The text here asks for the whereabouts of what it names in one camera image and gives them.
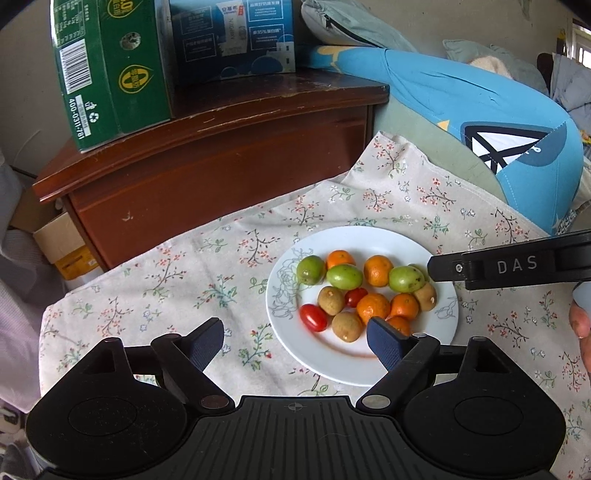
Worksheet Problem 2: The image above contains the green carton box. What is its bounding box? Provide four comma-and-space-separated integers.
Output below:
50, 0, 176, 154

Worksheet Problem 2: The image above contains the person's right hand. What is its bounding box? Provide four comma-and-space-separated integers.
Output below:
568, 298, 591, 386

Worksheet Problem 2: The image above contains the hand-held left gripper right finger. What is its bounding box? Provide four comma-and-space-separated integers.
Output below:
356, 316, 515, 414

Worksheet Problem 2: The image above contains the open cardboard box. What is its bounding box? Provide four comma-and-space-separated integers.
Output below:
9, 189, 105, 282

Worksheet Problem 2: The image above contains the grey-green pillow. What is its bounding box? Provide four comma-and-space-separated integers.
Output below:
300, 0, 416, 51

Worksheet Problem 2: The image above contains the green bed sheet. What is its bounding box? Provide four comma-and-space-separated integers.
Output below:
372, 88, 509, 204

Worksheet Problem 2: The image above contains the floral tablecloth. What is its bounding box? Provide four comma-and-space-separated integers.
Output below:
39, 130, 591, 480

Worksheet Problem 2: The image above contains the dark wooden cabinet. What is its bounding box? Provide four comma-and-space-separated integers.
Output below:
32, 69, 391, 273

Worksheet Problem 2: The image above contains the lilac cloth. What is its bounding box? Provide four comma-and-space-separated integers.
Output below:
0, 272, 44, 411

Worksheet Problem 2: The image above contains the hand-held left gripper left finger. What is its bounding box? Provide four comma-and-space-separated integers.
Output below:
76, 317, 232, 414

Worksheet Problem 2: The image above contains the brown kiwi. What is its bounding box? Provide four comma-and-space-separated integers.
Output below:
331, 311, 364, 343
317, 286, 346, 316
413, 282, 438, 312

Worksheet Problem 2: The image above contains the blue plush pillow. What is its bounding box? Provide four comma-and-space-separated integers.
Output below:
300, 44, 585, 236

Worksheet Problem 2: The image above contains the dark blue carton box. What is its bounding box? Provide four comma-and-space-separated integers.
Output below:
168, 0, 296, 88

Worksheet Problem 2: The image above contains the white oval plate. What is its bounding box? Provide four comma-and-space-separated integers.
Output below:
265, 225, 459, 387

